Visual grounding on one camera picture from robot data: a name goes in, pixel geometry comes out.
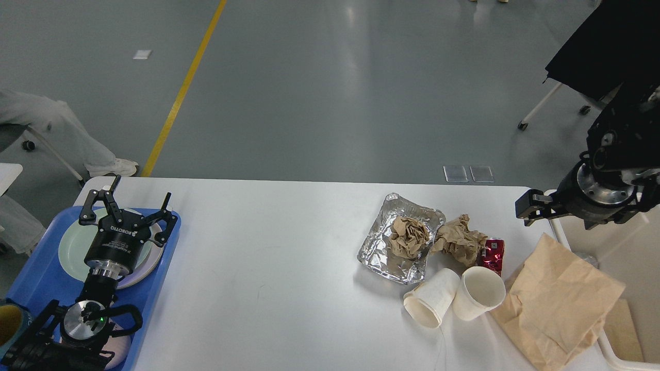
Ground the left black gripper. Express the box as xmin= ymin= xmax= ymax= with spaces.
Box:
xmin=78 ymin=175 xmax=178 ymax=281

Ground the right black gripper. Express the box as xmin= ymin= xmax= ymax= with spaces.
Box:
xmin=515 ymin=162 xmax=658 ymax=230

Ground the light green plate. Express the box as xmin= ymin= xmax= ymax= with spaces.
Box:
xmin=58 ymin=213 xmax=148 ymax=282

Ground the brown paper bag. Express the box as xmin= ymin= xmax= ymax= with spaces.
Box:
xmin=492 ymin=234 xmax=625 ymax=370
xmin=604 ymin=299 xmax=645 ymax=362

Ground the pink mug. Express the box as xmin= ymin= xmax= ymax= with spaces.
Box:
xmin=101 ymin=335 xmax=131 ymax=370

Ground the white paper cup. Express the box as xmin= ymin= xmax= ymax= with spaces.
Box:
xmin=403 ymin=268 xmax=460 ymax=328
xmin=452 ymin=267 xmax=506 ymax=321

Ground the aluminium foil tray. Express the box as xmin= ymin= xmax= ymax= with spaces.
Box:
xmin=357 ymin=193 xmax=446 ymax=284

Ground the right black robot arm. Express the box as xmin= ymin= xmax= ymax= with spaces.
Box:
xmin=515 ymin=87 xmax=658 ymax=230

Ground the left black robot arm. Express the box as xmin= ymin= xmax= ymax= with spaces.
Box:
xmin=2 ymin=176 xmax=180 ymax=370

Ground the pink plate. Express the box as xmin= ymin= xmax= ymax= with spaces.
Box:
xmin=117 ymin=240 xmax=163 ymax=290

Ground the white sneaker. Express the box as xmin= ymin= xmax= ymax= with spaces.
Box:
xmin=85 ymin=158 xmax=139 ymax=178

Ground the white plastic bin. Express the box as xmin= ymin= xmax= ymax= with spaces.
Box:
xmin=550 ymin=206 xmax=659 ymax=370

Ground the white rolling chair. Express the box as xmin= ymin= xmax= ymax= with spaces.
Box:
xmin=518 ymin=82 xmax=621 ymax=131

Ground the blue plastic tray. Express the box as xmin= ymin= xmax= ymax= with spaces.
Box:
xmin=5 ymin=205 xmax=182 ymax=370

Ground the person in grey trousers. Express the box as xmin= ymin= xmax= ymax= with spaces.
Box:
xmin=1 ymin=89 xmax=118 ymax=255

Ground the red foil wrapper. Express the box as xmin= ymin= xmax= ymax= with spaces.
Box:
xmin=475 ymin=238 xmax=505 ymax=276

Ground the crumpled brown paper ball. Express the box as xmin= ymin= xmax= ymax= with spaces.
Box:
xmin=429 ymin=214 xmax=488 ymax=267

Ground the black jacket on chair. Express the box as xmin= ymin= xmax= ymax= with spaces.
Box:
xmin=545 ymin=1 xmax=659 ymax=99

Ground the blue yellow mug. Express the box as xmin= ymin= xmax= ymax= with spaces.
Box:
xmin=1 ymin=303 xmax=34 ymax=348

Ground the crumpled brown paper in tray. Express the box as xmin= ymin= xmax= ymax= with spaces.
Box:
xmin=388 ymin=216 xmax=431 ymax=259

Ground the lying white paper cup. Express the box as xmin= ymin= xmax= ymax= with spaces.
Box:
xmin=403 ymin=268 xmax=460 ymax=328

